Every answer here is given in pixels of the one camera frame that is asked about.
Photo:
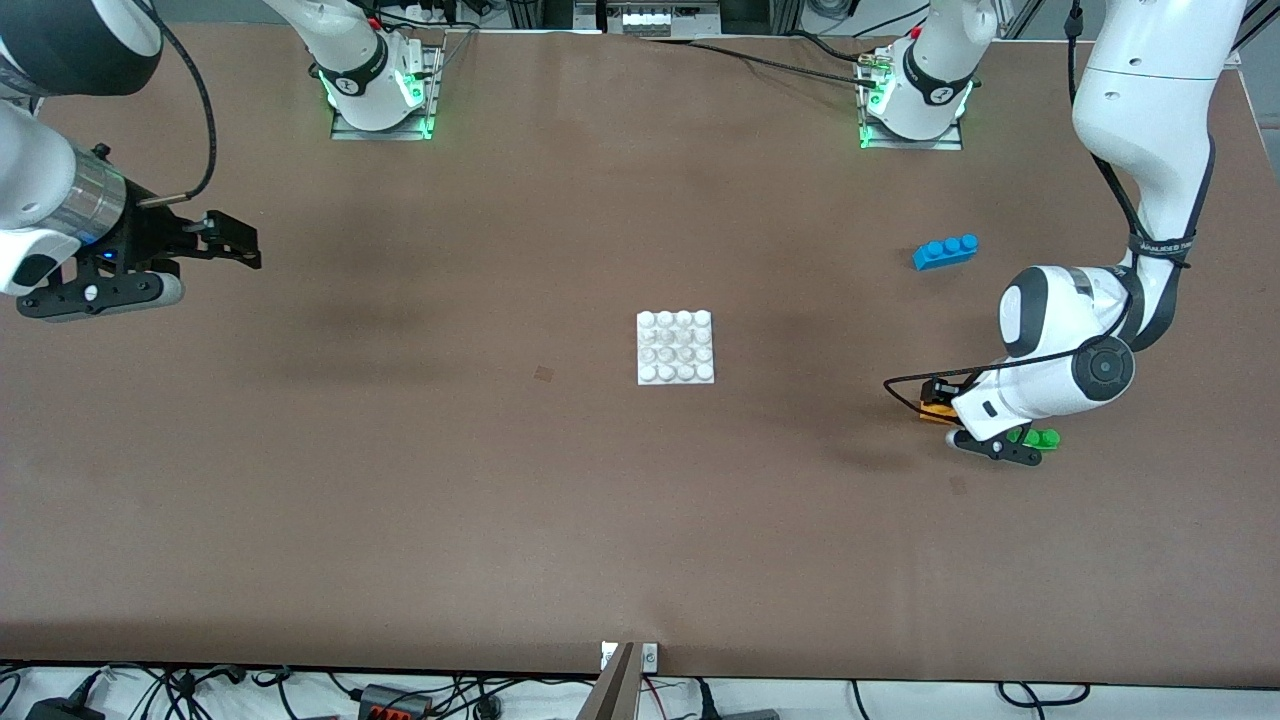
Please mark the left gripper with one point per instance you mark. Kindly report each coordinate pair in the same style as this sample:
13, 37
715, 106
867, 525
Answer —
941, 391

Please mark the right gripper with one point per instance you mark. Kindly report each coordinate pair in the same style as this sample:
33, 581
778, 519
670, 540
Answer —
152, 238

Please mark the yellow two-stud block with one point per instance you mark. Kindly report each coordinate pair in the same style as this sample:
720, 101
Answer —
935, 413

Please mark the white studded base plate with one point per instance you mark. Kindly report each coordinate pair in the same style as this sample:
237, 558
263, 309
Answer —
676, 350

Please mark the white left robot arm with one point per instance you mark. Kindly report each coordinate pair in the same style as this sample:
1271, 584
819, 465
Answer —
1150, 100

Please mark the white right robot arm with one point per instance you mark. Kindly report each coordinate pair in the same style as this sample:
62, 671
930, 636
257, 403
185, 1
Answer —
40, 170

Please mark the green two-stud block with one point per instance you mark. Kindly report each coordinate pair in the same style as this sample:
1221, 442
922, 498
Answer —
1045, 440

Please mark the blue three-stud block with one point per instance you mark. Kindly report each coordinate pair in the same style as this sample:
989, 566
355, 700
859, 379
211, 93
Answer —
940, 256

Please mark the black plug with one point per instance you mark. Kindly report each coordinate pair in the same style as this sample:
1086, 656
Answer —
705, 700

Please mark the white power strip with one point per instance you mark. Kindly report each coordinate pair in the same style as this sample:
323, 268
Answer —
660, 20

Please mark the black power adapter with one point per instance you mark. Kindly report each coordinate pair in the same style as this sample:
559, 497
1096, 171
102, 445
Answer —
60, 712

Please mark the orange black connector box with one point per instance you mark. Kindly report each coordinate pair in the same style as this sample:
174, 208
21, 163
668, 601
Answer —
395, 708

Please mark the white metal edge bracket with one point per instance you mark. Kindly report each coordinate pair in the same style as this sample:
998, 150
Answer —
650, 658

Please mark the metal table corner bracket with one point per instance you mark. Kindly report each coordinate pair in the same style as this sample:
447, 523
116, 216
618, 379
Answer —
1233, 58

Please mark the grey camera stand post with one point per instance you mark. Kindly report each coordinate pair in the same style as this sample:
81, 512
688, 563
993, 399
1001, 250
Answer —
612, 695

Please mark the aluminium frame profile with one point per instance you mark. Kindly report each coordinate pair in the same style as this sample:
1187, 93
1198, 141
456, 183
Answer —
1262, 18

